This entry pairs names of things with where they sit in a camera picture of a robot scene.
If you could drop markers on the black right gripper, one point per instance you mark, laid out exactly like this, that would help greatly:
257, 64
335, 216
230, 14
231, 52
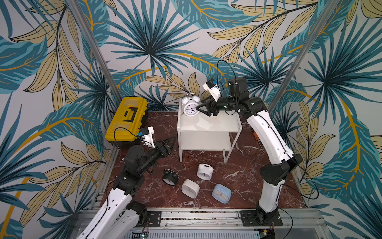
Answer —
213, 107

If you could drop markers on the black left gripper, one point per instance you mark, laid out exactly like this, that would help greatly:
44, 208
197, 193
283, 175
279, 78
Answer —
166, 149

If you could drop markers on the white twin-bell alarm clock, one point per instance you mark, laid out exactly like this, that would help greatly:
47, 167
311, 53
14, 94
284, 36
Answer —
189, 104

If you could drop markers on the black twin-bell alarm clock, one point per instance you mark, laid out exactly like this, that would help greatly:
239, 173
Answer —
170, 177

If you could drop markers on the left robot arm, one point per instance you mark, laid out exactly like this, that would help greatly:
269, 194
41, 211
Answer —
120, 213

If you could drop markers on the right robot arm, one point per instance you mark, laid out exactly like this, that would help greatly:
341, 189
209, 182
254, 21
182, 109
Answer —
282, 159

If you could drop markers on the white two-tier shelf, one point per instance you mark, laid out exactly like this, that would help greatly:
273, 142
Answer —
203, 133

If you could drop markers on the cream square alarm clock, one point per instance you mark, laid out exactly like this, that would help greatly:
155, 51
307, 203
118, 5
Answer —
190, 188

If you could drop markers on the light blue square alarm clock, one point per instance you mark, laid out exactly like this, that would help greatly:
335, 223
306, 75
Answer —
222, 193

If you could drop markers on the yellow black toolbox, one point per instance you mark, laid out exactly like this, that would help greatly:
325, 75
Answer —
127, 122

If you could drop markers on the green circuit board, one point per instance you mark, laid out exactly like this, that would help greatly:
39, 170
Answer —
139, 235

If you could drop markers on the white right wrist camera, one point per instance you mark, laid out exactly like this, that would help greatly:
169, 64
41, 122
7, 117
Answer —
212, 87

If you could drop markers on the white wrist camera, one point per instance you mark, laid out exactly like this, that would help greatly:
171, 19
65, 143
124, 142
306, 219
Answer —
146, 136
212, 87

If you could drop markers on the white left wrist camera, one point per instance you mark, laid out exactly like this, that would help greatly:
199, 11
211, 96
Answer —
146, 136

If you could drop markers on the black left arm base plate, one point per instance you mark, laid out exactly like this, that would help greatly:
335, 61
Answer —
151, 219

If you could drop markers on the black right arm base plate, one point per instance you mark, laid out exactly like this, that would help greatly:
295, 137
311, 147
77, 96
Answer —
259, 218

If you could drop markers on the aluminium right corner post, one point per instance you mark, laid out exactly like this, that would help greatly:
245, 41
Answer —
311, 38

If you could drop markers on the aluminium corner post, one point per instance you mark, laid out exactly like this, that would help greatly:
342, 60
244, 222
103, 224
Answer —
89, 36
311, 38

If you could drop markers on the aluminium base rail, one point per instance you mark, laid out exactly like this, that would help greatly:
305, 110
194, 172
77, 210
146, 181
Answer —
224, 223

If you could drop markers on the aluminium left corner post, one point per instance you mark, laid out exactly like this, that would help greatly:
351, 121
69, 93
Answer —
89, 36

